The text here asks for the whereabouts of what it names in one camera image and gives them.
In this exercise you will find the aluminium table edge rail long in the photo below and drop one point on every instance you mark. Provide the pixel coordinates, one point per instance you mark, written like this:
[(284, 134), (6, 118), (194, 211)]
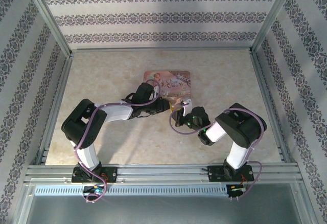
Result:
[(161, 50)]

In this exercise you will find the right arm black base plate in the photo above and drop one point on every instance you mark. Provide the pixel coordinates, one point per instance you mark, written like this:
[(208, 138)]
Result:
[(213, 174)]

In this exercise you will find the aluminium frame post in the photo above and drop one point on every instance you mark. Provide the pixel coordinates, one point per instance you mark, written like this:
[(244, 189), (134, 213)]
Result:
[(271, 17), (49, 17)]

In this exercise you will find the aluminium table edge rail short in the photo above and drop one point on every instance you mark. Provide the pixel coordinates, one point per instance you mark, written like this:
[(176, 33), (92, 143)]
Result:
[(267, 93), (57, 93)]

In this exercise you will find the grey metal sheet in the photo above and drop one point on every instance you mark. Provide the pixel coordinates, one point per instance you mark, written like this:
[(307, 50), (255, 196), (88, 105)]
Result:
[(163, 211)]

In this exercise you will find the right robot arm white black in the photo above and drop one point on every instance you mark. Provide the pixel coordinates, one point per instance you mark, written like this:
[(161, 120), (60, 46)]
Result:
[(237, 157)]

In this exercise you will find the aluminium mounting rail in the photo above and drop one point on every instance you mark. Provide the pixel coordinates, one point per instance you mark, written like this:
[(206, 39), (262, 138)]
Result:
[(163, 170)]

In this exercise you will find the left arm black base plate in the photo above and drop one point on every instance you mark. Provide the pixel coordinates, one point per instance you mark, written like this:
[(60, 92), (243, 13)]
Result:
[(112, 174)]

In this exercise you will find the pink fairy tin box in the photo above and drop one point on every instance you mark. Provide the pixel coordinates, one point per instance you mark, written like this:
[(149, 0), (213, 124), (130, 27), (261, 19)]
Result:
[(176, 83)]

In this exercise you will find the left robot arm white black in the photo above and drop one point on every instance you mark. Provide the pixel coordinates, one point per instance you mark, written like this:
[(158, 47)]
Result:
[(115, 111)]

